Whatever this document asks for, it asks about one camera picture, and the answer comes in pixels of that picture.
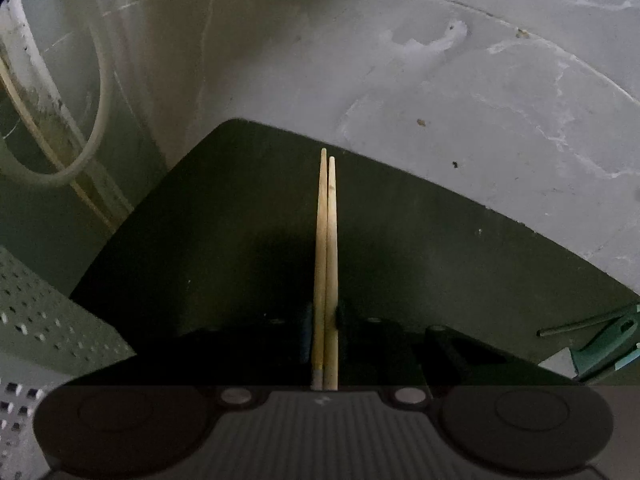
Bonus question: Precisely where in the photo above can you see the white cable loop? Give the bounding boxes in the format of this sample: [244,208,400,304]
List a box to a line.
[0,0,115,190]

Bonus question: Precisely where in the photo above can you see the black chopstick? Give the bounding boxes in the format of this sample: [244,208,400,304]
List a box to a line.
[537,304,640,339]

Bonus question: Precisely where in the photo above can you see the white perforated utensil basket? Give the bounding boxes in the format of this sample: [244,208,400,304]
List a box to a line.
[0,246,137,466]

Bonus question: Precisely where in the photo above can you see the wooden chopstick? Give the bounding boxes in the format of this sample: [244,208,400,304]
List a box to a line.
[323,156,340,391]
[312,147,329,391]

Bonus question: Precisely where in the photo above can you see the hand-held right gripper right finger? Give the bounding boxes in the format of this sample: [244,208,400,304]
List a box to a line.
[336,304,584,387]

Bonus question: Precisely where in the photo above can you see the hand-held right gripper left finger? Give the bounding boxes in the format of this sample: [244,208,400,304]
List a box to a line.
[65,304,316,387]

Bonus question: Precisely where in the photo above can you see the dark green table mat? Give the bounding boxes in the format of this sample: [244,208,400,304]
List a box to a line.
[70,117,640,387]

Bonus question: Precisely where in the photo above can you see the green handled kitchen tool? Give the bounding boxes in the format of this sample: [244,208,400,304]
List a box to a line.
[540,305,640,382]

